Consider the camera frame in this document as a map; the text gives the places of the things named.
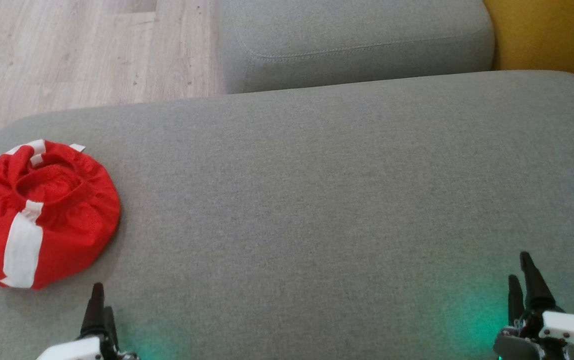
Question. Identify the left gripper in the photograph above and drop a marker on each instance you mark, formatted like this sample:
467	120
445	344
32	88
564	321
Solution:
77	351

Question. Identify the grey sofa cushion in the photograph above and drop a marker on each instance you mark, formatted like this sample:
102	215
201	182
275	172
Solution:
357	30

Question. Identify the large grey sofa seat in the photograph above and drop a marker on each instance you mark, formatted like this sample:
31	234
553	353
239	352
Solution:
317	200

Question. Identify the red shorts with white stripes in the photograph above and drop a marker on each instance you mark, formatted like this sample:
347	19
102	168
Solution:
67	220

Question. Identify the yellow cushion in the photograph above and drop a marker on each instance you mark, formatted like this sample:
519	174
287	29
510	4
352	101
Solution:
557	35

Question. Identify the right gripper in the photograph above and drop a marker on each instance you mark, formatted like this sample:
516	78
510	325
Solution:
572	332

